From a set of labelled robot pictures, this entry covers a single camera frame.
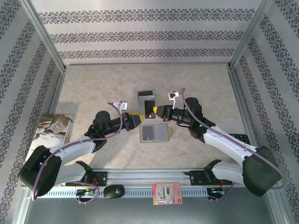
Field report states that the black credit card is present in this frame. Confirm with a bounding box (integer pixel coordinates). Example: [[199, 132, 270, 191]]
[[144, 100, 157, 119]]

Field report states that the clear acrylic card stand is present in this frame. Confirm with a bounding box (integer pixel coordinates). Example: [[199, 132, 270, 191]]
[[137, 90, 157, 115]]

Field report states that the dark grey credit card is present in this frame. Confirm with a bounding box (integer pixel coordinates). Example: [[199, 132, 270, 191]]
[[142, 125, 155, 142]]

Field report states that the silver patterned credit card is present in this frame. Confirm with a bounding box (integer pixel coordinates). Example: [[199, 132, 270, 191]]
[[138, 95, 155, 103]]

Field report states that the black remote control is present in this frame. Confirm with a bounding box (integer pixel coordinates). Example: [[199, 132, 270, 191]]
[[228, 133, 250, 146]]

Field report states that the printed magazine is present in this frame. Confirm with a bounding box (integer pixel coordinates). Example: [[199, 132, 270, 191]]
[[27, 113, 73, 154]]

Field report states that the black computer mouse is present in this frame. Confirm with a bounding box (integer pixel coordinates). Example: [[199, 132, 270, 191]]
[[103, 184, 125, 200]]

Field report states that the red USB drive package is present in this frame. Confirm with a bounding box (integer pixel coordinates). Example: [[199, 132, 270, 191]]
[[151, 182, 183, 206]]

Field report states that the grey sheet metal panel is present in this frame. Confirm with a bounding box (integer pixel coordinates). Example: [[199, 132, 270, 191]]
[[23, 197, 281, 224]]

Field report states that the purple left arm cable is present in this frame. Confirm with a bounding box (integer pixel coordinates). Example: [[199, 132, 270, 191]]
[[31, 101, 124, 205]]

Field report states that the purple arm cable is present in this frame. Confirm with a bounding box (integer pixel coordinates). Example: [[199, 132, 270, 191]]
[[31, 101, 124, 205], [181, 87, 287, 203]]

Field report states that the aluminium back rail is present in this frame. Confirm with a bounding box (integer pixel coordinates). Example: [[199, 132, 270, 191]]
[[65, 62, 231, 67]]

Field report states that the aluminium side rail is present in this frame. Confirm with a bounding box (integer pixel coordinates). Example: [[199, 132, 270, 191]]
[[228, 67, 266, 168], [47, 70, 68, 115]]

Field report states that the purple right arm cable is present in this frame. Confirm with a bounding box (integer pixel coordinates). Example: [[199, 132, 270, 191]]
[[181, 87, 287, 203]]

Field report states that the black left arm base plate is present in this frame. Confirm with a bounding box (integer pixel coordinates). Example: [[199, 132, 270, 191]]
[[65, 171, 108, 187]]

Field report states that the aluminium mounting rail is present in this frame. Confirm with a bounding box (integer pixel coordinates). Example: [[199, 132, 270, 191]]
[[22, 167, 274, 187]]

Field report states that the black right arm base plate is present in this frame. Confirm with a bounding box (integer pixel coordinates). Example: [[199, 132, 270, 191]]
[[190, 170, 233, 187]]

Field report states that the grey slotted cable duct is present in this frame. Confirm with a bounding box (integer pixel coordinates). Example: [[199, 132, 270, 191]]
[[31, 188, 208, 199]]

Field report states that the aluminium frame post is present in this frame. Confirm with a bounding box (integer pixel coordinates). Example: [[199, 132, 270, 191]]
[[228, 0, 277, 70], [20, 0, 68, 73]]

